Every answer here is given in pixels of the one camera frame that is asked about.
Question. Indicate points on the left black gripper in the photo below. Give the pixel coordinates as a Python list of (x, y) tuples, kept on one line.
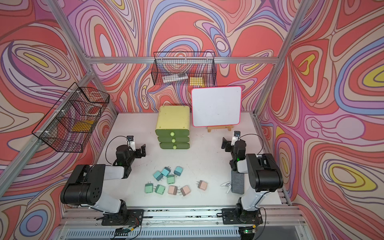
[(138, 155)]

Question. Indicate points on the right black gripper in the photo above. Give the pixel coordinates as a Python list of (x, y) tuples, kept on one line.
[(228, 144)]

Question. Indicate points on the blue plug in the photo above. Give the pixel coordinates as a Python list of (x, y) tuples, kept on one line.
[(178, 171), (166, 171), (158, 175)]

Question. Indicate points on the yellow green drawer cabinet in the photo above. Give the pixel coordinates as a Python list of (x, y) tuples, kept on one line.
[(173, 127)]

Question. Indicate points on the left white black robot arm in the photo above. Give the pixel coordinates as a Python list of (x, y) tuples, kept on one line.
[(84, 188)]

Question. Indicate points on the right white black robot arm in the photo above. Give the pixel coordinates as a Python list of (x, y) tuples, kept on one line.
[(259, 176)]

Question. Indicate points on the wooden whiteboard stand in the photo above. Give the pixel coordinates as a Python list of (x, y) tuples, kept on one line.
[(227, 127)]

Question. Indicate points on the grey felt eraser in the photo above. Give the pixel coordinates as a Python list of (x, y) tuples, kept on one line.
[(237, 183)]

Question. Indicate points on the white plastic clip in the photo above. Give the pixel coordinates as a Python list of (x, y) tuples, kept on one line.
[(228, 185)]

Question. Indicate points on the green plug far left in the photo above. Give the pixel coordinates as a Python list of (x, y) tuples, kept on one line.
[(149, 188)]

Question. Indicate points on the green plug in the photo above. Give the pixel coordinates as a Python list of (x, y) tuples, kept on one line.
[(149, 188), (160, 189), (171, 179)]

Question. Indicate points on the green plug upper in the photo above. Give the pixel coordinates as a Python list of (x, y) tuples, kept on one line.
[(171, 179)]

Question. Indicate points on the pink framed whiteboard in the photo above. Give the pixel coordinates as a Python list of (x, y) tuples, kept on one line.
[(216, 106)]

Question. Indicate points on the green plug lower middle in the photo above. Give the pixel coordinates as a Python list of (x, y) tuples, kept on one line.
[(160, 189)]

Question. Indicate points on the pink plug right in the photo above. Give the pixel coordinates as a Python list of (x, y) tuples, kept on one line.
[(202, 185)]

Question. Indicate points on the pink plug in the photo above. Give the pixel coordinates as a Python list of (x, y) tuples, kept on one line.
[(173, 190), (185, 190), (202, 185)]

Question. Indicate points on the pink plug left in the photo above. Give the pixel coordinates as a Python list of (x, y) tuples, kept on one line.
[(173, 190)]

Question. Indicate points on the pink plug middle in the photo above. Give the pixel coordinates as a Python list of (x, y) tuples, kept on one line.
[(185, 190)]

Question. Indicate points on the yellow item in left basket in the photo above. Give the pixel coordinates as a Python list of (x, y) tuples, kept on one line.
[(82, 126)]

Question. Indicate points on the yellow block in back basket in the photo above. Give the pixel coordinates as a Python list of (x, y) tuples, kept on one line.
[(197, 82)]

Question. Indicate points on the grey box in back basket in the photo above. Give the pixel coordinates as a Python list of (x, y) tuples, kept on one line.
[(175, 78)]

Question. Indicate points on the green circuit board left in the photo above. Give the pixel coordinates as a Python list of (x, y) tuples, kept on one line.
[(123, 231)]

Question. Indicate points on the green circuit board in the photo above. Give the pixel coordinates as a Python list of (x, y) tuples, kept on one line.
[(123, 231), (248, 230)]

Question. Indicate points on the green circuit board right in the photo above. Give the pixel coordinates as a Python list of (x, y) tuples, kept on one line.
[(248, 230)]

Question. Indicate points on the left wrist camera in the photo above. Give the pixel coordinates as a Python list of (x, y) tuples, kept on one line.
[(131, 142)]

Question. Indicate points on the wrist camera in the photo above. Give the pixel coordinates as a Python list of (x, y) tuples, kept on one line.
[(131, 142), (235, 136)]

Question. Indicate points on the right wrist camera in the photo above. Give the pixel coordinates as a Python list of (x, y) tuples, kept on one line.
[(235, 136)]

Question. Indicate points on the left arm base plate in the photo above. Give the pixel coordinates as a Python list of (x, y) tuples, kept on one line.
[(127, 218)]

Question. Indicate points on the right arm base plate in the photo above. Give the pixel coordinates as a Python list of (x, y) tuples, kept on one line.
[(237, 217)]

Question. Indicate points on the left black wire basket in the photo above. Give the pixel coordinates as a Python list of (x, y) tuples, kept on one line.
[(76, 104)]

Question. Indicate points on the black wire basket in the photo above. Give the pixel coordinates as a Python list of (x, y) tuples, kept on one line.
[(76, 104), (194, 64)]

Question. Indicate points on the back black wire basket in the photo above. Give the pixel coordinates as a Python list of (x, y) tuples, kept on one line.
[(194, 64)]

